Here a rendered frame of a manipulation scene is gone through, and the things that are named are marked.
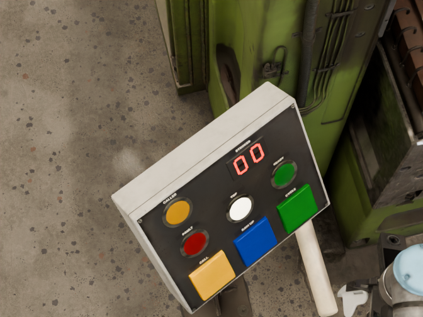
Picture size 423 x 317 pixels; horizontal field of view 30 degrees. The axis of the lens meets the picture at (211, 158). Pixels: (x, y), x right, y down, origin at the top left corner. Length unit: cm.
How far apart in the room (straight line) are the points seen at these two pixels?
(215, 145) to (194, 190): 8
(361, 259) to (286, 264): 23
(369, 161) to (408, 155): 35
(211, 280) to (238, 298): 101
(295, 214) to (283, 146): 16
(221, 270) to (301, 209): 19
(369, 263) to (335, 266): 11
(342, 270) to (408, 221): 26
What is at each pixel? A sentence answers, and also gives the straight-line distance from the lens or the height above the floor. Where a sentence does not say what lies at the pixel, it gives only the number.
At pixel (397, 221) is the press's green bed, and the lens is 240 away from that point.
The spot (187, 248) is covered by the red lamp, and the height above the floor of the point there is 109.
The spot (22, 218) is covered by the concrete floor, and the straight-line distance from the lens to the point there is 257.
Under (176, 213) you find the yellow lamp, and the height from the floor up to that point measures 117.
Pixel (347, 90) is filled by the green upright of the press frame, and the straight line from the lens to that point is 181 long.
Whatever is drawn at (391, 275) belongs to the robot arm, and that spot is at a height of 124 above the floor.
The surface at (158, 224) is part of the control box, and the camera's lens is 129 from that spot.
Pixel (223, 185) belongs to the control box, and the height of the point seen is 115.
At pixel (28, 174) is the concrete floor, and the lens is 262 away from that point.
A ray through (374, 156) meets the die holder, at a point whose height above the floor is 54.
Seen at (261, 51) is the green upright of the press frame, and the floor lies 107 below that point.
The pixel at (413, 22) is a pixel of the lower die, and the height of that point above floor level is 98.
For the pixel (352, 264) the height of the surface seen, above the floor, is 0.
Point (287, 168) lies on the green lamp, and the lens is 139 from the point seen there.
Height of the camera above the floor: 240
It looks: 69 degrees down
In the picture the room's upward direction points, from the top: 1 degrees counter-clockwise
